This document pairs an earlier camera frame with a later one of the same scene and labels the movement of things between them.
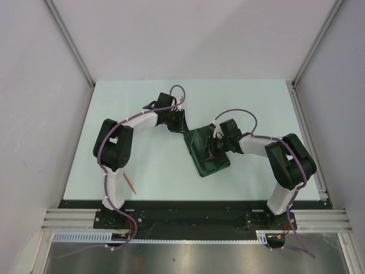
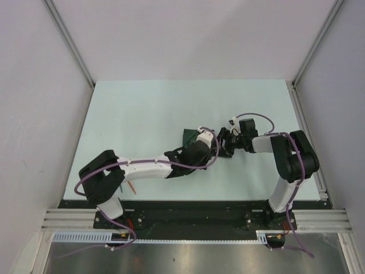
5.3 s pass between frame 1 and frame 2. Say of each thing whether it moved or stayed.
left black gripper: moved
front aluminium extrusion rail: stayed
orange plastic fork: stayed
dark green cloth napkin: moved
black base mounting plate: stayed
